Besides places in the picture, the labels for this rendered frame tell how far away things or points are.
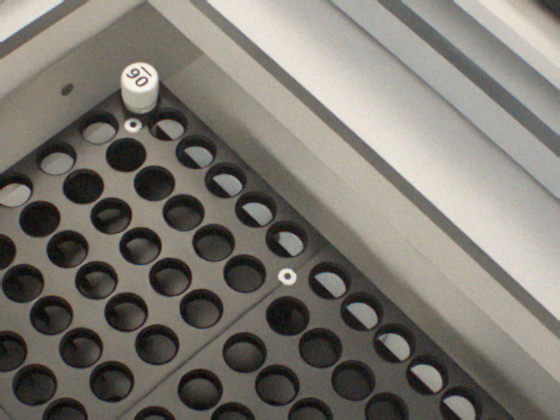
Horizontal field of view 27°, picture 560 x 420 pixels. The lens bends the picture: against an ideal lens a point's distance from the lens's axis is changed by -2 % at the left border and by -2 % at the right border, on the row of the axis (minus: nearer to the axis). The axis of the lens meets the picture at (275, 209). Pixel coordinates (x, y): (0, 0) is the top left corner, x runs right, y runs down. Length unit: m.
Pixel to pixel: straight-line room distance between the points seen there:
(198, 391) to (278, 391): 0.03
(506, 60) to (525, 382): 0.16
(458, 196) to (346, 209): 0.12
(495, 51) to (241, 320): 0.11
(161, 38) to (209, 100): 0.04
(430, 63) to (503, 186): 0.04
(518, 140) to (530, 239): 0.03
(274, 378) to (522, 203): 0.10
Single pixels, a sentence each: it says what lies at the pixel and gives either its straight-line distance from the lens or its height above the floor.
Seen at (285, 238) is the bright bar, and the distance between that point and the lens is 0.43.
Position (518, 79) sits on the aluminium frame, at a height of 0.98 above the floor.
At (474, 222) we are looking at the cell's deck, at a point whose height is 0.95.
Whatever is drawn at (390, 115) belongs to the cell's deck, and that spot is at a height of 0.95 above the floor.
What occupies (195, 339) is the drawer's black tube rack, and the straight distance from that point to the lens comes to 0.36.
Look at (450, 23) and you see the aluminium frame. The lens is 0.33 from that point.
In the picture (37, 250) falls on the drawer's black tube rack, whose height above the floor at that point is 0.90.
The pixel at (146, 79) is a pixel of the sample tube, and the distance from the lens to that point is 0.39.
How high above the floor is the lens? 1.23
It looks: 61 degrees down
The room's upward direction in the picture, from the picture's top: 9 degrees clockwise
